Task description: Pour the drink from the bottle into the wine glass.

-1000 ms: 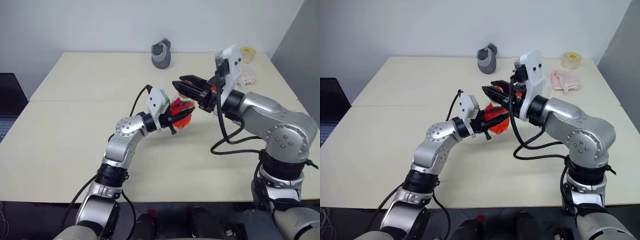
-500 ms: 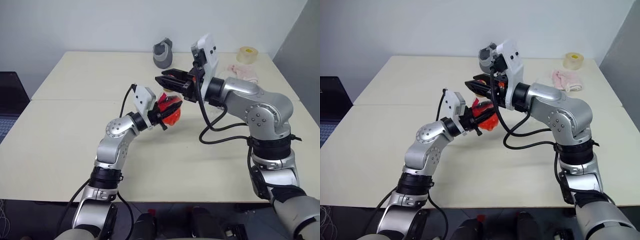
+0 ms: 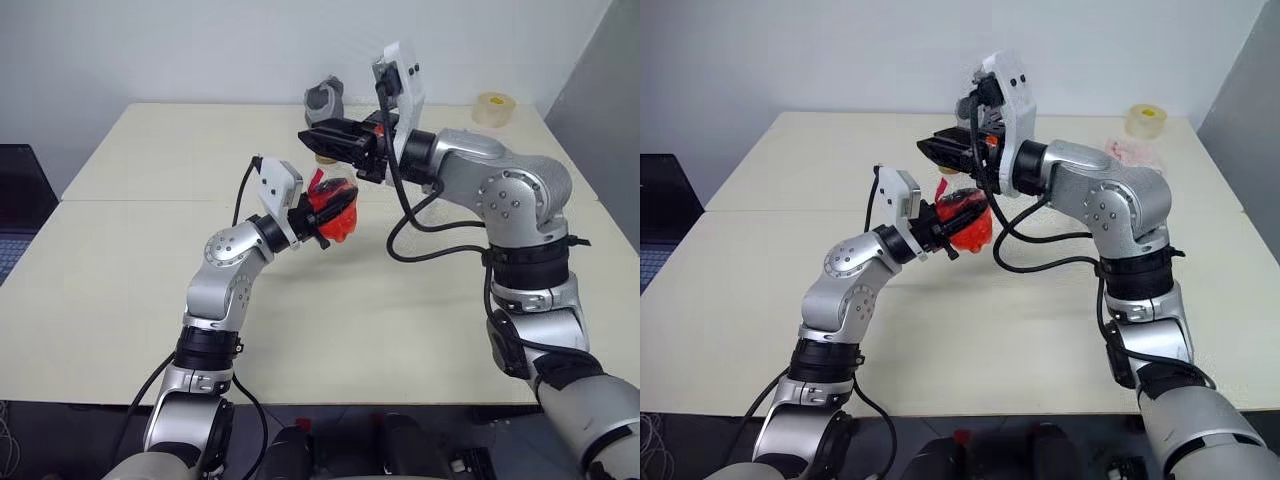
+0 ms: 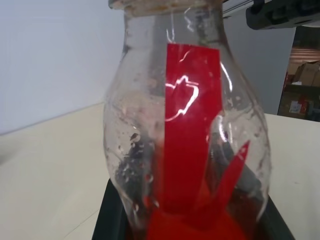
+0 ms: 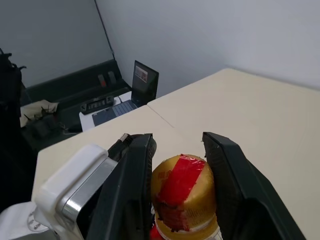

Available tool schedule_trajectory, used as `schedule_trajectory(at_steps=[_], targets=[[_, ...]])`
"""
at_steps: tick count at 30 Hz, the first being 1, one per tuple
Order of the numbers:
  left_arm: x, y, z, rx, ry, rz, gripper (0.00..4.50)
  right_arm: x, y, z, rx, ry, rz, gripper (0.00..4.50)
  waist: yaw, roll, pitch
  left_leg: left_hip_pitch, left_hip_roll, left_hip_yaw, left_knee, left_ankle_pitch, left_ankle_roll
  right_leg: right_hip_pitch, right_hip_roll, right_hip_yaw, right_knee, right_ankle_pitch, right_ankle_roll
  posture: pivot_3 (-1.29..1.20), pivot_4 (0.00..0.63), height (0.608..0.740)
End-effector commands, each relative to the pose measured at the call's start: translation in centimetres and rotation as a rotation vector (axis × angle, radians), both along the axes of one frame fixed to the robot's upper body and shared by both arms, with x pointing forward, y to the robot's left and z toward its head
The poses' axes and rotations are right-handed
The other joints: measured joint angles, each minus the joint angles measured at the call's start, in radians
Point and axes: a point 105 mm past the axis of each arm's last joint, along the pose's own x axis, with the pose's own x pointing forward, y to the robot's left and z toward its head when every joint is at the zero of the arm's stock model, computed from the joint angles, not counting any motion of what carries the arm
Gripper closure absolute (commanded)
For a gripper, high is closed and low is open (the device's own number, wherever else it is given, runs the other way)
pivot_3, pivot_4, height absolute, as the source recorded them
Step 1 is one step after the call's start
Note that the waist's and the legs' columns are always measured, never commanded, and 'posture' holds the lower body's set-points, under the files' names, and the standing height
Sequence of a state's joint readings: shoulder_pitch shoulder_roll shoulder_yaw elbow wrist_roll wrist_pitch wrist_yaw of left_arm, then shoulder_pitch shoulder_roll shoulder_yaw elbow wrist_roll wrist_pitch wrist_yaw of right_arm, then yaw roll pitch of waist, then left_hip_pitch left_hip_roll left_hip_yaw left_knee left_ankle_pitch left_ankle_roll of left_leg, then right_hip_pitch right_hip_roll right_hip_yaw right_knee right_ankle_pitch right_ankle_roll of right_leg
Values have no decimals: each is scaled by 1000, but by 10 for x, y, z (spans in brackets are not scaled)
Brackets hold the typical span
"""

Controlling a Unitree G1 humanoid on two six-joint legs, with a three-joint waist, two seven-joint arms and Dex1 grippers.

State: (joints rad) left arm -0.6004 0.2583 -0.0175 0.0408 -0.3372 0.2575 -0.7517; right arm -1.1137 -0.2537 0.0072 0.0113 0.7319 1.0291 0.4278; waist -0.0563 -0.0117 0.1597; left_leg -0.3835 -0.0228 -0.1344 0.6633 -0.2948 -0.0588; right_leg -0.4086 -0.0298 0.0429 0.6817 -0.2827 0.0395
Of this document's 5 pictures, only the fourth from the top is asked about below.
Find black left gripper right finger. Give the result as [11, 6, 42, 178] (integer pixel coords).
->
[259, 196, 296, 240]

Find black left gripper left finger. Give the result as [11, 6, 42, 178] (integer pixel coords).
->
[99, 179, 134, 240]

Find bottle with red liquid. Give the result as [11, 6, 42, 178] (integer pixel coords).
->
[103, 0, 273, 240]

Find red and white box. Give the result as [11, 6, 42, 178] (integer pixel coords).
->
[289, 99, 309, 115]

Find brown cardboard box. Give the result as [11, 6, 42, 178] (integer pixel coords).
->
[295, 60, 320, 87]

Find dark grey box fixture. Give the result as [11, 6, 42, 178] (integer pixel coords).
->
[245, 0, 320, 32]

